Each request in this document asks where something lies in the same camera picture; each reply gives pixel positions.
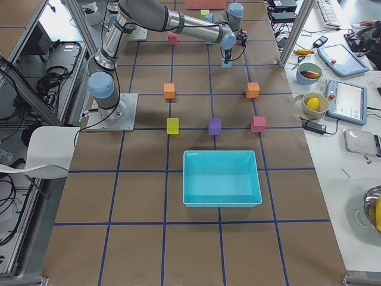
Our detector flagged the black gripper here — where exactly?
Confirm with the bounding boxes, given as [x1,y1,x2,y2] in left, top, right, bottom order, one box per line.
[224,29,248,63]

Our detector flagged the light blue foam block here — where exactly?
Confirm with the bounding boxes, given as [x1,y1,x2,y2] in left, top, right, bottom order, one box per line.
[221,59,232,69]

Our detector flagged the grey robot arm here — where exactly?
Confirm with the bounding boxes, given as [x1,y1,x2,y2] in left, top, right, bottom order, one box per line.
[88,1,245,120]
[204,2,244,32]

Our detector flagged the orange foam block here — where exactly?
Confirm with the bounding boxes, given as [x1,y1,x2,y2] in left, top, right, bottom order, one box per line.
[245,82,260,98]
[163,83,176,100]

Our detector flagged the green foam block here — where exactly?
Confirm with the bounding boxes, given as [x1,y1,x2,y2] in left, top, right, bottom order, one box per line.
[200,9,210,20]

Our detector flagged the pink foam block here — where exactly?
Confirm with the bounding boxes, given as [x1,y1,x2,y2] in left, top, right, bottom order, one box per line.
[251,116,267,133]
[167,32,179,46]

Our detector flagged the pink plastic tray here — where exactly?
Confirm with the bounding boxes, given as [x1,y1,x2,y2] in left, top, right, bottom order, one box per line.
[185,0,226,10]

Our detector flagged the gold metal tool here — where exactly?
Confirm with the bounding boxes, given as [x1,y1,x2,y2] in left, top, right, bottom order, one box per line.
[293,49,315,55]

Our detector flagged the purple foam block near cyan tray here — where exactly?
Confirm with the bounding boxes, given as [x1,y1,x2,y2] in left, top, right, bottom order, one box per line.
[208,118,221,135]

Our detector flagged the light blue bowl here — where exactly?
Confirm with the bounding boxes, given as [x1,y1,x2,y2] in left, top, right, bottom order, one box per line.
[296,63,323,85]

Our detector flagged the yellow foam block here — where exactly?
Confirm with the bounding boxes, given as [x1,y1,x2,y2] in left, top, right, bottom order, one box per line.
[166,117,179,135]

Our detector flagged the black phone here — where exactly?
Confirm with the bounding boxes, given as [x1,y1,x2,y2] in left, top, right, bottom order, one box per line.
[313,36,327,48]

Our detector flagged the yellow lemon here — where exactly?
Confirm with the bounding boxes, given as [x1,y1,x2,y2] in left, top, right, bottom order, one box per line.
[305,97,320,111]

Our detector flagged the cream bowl on plate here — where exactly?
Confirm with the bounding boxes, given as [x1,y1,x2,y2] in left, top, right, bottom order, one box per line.
[301,92,329,119]

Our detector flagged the white keyboard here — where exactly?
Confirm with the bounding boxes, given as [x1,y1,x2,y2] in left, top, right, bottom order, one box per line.
[316,0,341,28]

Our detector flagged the blue teach pendant tablet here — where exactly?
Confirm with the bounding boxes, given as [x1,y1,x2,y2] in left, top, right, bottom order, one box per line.
[325,80,367,126]
[317,44,369,77]

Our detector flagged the black power adapter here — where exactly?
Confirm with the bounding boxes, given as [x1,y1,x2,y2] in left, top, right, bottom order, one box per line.
[303,120,326,135]

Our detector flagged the cyan plastic tray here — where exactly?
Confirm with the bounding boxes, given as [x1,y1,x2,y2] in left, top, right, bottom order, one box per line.
[183,150,262,208]

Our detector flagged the white chair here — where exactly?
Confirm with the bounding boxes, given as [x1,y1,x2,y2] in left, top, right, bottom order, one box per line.
[1,126,80,179]

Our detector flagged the metal bowl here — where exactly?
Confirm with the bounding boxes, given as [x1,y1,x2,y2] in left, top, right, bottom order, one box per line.
[363,185,380,233]

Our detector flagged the scissors with black handles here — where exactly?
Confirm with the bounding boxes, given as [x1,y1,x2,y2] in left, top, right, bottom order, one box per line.
[292,55,306,70]

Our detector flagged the aluminium frame post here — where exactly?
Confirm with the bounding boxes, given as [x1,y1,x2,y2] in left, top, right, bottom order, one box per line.
[279,0,315,68]

